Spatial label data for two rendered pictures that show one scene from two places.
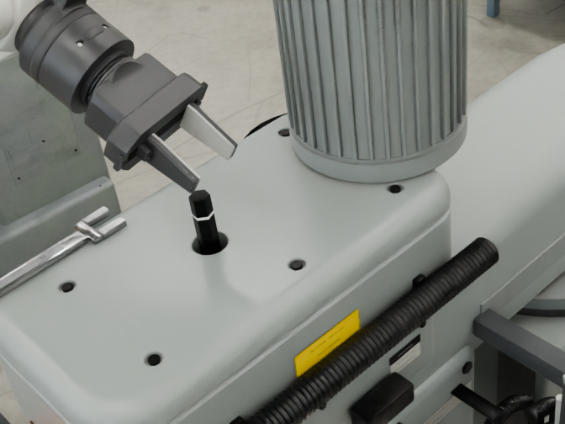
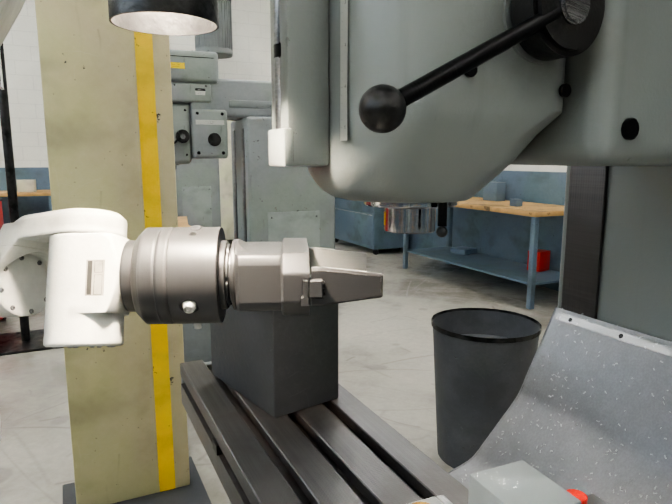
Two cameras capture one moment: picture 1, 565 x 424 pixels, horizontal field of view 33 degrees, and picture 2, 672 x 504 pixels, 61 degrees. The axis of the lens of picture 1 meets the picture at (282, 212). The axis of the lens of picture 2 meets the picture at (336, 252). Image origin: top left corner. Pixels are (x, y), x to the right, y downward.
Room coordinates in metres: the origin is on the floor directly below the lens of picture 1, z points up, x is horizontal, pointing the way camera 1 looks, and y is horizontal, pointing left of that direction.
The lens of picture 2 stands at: (0.23, 0.04, 1.35)
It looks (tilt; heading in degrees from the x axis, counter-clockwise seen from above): 10 degrees down; 12
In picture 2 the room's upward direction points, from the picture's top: straight up
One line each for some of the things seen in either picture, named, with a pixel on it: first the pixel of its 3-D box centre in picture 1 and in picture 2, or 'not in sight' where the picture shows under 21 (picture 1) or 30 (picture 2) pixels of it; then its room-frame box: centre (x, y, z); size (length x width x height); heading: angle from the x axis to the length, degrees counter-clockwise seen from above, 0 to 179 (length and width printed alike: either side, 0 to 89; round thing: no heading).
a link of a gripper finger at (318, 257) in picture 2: not in sight; (335, 261); (0.79, 0.16, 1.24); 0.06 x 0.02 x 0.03; 106
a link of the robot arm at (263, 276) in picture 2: not in sight; (243, 276); (0.71, 0.23, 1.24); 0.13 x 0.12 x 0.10; 16
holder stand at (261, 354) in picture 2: not in sight; (270, 328); (1.09, 0.33, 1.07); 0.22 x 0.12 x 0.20; 49
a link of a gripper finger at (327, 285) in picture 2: not in sight; (346, 286); (0.68, 0.12, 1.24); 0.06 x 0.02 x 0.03; 106
